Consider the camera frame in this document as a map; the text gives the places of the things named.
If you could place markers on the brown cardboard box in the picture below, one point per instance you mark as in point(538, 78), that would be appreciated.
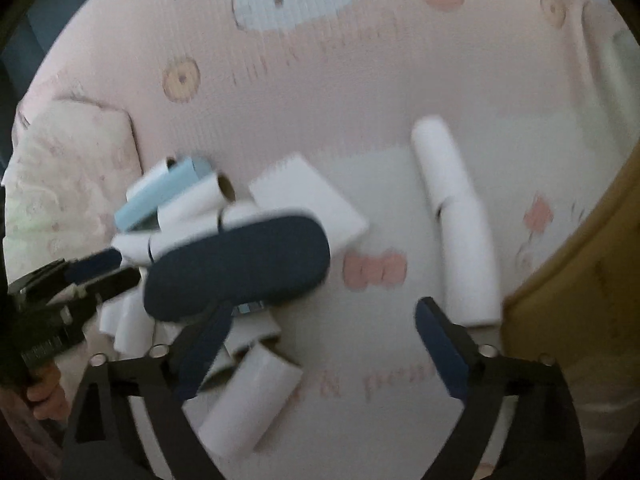
point(584, 301)

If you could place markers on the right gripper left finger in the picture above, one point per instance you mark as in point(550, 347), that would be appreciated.
point(102, 441)

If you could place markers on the white flat box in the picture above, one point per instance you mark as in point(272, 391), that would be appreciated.
point(293, 183)

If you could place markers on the beige floral pillow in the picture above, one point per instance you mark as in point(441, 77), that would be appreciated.
point(68, 175)

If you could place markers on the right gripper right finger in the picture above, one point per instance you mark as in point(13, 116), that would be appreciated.
point(544, 440)

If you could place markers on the pink cartoon bed sheet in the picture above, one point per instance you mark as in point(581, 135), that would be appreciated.
point(542, 98)

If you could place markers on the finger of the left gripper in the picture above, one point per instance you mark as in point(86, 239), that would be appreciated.
point(99, 263)
point(112, 285)

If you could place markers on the light blue paper box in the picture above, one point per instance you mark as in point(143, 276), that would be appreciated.
point(179, 177)

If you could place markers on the white paper roll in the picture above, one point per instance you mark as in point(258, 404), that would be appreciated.
point(240, 213)
point(208, 194)
point(155, 174)
point(472, 284)
point(251, 402)
point(440, 161)

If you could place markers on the person left hand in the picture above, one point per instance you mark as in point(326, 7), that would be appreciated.
point(47, 395)

